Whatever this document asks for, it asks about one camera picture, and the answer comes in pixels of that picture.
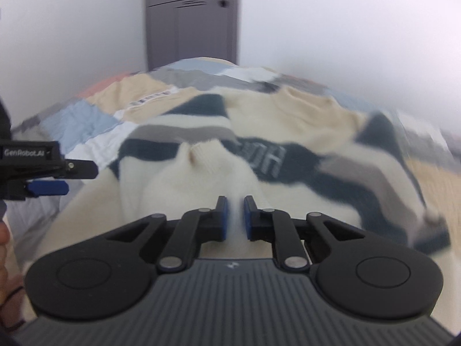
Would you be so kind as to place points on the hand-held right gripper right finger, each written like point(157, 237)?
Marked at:
point(247, 220)

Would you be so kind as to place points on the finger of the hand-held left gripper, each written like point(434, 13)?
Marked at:
point(48, 188)
point(81, 169)

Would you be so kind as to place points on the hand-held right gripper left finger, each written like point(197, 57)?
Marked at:
point(223, 220)

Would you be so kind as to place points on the cream dark-striped knit sweater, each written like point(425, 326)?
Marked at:
point(216, 173)

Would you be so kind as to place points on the person's left hand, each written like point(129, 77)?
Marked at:
point(2, 236)

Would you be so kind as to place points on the patchwork quilt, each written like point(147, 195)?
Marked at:
point(83, 122)

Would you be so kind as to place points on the black wrist band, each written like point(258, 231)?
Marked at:
point(14, 291)

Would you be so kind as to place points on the grey door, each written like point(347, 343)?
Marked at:
point(191, 25)

